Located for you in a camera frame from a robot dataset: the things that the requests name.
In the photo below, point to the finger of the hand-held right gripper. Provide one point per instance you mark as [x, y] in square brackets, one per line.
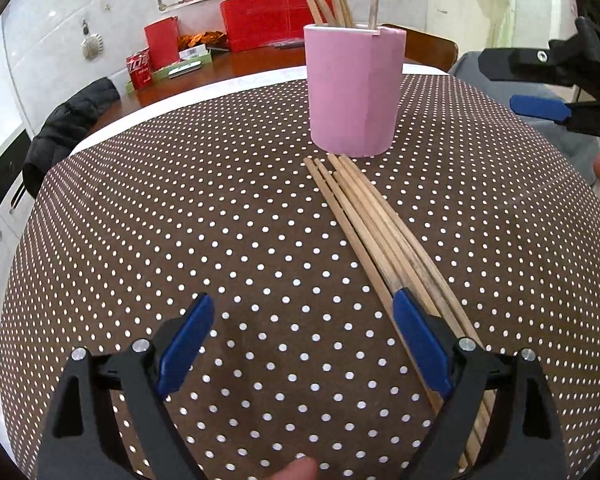
[540, 107]
[520, 64]

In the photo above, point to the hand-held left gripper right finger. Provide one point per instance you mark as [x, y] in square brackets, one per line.
[422, 340]

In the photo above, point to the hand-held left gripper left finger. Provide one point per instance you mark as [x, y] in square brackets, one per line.
[187, 342]

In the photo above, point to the bunch of wooden chopsticks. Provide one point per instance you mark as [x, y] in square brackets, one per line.
[380, 230]

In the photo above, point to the pink cup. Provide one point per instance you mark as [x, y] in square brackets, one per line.
[352, 90]

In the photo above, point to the person's left hand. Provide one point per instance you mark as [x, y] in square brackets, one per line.
[297, 470]

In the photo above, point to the wooden chair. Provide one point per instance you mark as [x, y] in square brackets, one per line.
[425, 45]

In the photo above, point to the brown polka dot tablecloth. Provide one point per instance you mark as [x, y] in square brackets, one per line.
[205, 210]

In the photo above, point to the black and white sideboard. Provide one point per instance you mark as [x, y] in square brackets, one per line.
[0, 200]

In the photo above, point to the black jacket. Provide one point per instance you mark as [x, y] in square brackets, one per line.
[65, 125]

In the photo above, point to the large red gift bag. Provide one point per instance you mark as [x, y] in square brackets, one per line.
[265, 15]

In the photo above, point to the white flat tin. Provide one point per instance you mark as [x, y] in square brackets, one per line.
[184, 69]

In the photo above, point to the red soda can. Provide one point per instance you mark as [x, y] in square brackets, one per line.
[139, 70]

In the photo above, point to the green box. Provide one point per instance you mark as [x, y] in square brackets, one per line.
[185, 62]

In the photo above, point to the small red box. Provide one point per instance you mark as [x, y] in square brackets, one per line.
[161, 42]

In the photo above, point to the orange snack packets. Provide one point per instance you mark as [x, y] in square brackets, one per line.
[202, 39]

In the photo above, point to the grey hanging wall ornament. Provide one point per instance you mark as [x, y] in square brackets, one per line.
[91, 45]

